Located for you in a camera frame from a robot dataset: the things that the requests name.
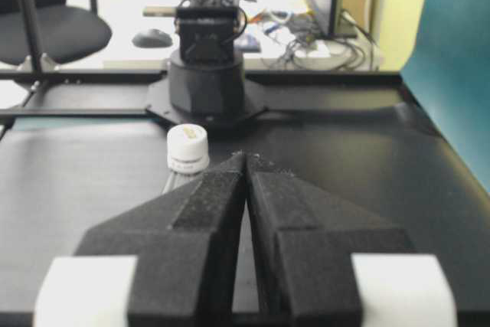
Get clear plastic bottle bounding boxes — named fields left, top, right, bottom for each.
left=162, top=169, right=203, bottom=195

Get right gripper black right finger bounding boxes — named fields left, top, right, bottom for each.
left=247, top=155, right=458, bottom=326

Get teal backdrop board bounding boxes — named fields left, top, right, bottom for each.
left=401, top=0, right=489, bottom=189

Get black computer mouse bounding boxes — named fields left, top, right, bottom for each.
left=132, top=28, right=173, bottom=48

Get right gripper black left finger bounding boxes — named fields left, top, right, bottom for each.
left=33, top=153, right=245, bottom=326

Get white desk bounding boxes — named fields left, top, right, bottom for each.
left=103, top=0, right=383, bottom=72

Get tangled desk cables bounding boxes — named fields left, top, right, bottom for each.
left=248, top=8, right=384, bottom=71

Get white bottle cap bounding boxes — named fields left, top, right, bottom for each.
left=167, top=123, right=210, bottom=175

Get black office chair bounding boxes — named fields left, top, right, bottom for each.
left=1, top=0, right=112, bottom=66

